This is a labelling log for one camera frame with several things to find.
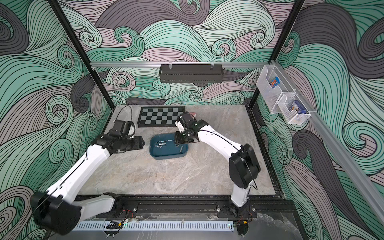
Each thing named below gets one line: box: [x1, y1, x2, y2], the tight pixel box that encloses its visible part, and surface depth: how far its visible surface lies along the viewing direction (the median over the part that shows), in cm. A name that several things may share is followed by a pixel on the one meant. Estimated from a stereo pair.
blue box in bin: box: [288, 100, 307, 114], surface depth 66 cm
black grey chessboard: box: [137, 106, 186, 128], surface depth 112 cm
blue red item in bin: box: [270, 76, 281, 89], surface depth 85 cm
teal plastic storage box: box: [149, 133, 189, 160], surface depth 97 cm
